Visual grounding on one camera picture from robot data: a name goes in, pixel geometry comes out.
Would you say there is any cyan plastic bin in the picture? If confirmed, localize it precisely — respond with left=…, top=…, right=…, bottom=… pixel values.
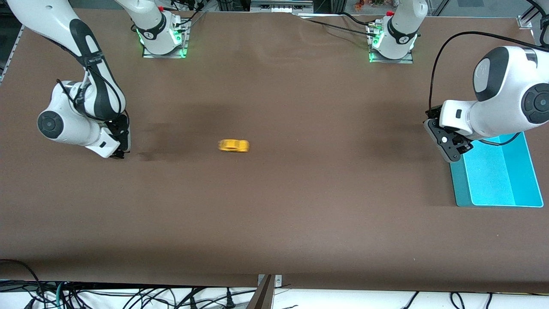
left=449, top=132, right=544, bottom=208

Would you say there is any aluminium frame bar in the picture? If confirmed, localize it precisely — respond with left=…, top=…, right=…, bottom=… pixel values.
left=250, top=0, right=314, bottom=12

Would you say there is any yellow beetle toy car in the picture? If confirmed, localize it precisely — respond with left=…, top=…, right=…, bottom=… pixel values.
left=217, top=139, right=250, bottom=153

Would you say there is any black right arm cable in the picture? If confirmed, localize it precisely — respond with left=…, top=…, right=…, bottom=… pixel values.
left=56, top=51, right=124, bottom=121

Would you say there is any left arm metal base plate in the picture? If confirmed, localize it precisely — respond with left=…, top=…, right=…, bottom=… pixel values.
left=368, top=24, right=415, bottom=64

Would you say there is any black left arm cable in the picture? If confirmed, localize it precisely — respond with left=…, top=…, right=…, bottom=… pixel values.
left=429, top=31, right=549, bottom=146

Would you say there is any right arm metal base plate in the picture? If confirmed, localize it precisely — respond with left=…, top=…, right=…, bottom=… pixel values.
left=142, top=19, right=190, bottom=59

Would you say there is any black cable on table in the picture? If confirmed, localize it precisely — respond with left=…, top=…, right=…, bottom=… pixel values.
left=298, top=12, right=380, bottom=36

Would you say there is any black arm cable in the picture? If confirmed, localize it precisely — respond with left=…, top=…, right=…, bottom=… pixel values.
left=56, top=51, right=124, bottom=121
left=429, top=31, right=549, bottom=146

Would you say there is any black looped floor cable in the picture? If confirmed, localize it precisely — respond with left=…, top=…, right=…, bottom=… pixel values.
left=0, top=259, right=48, bottom=301

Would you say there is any dark wooden post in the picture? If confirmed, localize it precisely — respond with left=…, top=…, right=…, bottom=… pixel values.
left=246, top=275, right=275, bottom=309

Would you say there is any perforated metal edge rail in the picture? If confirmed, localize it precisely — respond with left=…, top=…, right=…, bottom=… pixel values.
left=0, top=24, right=25, bottom=83

